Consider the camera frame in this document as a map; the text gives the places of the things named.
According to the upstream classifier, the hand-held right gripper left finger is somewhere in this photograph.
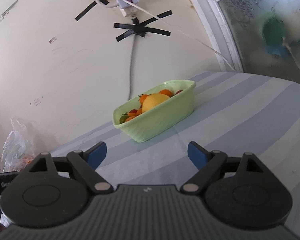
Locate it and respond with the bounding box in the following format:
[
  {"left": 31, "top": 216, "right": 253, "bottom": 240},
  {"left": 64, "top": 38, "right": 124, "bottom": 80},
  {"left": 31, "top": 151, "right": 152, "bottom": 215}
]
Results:
[{"left": 29, "top": 141, "right": 114, "bottom": 194}]

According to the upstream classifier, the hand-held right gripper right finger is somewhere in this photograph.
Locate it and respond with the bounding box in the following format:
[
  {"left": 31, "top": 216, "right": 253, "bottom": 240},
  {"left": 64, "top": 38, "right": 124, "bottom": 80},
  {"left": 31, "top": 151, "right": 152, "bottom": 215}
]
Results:
[{"left": 181, "top": 141, "right": 263, "bottom": 194}]

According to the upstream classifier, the light green plastic basin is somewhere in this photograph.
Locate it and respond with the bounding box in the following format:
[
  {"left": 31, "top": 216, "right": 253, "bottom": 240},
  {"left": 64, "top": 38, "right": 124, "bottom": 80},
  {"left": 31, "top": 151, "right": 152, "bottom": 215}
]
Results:
[{"left": 112, "top": 80, "right": 196, "bottom": 143}]

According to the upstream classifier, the clear plastic bag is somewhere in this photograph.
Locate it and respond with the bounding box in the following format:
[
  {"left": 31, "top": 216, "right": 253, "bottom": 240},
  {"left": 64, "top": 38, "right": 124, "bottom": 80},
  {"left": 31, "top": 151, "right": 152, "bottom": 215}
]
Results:
[{"left": 1, "top": 117, "right": 35, "bottom": 173}]

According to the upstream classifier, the blue grey striped sheet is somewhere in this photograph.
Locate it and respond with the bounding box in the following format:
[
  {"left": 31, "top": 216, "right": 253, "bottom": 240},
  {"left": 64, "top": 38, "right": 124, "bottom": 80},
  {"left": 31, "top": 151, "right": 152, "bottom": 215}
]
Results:
[{"left": 50, "top": 71, "right": 300, "bottom": 240}]

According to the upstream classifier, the large yellow citrus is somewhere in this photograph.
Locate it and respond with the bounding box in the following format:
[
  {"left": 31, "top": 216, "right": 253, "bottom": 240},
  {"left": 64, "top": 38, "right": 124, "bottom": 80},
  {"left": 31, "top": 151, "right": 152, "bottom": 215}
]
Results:
[{"left": 142, "top": 93, "right": 170, "bottom": 113}]

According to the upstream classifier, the frosted floral window glass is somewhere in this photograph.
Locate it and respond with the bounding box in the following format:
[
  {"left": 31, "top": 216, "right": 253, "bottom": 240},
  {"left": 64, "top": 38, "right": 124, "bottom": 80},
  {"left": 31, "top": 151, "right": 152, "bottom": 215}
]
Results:
[{"left": 205, "top": 0, "right": 300, "bottom": 88}]

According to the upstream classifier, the black tape cross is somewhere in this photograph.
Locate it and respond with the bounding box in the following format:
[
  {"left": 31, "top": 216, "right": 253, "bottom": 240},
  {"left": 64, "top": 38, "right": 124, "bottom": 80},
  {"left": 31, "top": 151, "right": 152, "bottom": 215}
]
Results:
[{"left": 114, "top": 10, "right": 172, "bottom": 43}]

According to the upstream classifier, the green blue blurred object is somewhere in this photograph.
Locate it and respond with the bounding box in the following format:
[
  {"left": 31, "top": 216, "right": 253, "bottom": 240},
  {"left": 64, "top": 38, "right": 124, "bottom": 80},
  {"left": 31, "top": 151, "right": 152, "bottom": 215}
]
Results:
[{"left": 261, "top": 15, "right": 300, "bottom": 58}]

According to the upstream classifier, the grey cable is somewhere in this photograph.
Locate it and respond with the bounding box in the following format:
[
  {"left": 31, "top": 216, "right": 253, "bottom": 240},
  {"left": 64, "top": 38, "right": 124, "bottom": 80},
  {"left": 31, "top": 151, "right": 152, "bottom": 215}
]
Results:
[{"left": 127, "top": 17, "right": 140, "bottom": 100}]

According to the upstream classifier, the thin white cable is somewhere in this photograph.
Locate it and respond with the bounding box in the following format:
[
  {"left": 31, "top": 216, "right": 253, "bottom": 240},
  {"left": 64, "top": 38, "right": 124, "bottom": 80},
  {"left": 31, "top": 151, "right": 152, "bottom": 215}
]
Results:
[{"left": 134, "top": 4, "right": 237, "bottom": 71}]

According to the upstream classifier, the white window frame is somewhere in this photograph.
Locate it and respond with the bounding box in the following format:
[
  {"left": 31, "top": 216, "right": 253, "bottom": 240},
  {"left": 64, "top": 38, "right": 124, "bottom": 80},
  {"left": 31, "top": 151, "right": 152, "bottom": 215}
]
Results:
[{"left": 179, "top": 0, "right": 263, "bottom": 72}]

